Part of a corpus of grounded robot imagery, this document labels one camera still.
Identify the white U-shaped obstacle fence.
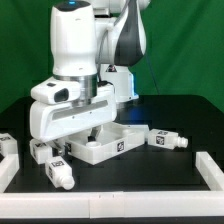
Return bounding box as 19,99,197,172
0,152,224,219

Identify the white square tabletop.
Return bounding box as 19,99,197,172
65,122,148,165

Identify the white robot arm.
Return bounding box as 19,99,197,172
30,0,148,154

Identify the white AprilTag base sheet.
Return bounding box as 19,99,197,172
128,124,149,133

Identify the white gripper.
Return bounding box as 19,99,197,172
30,85,117,156

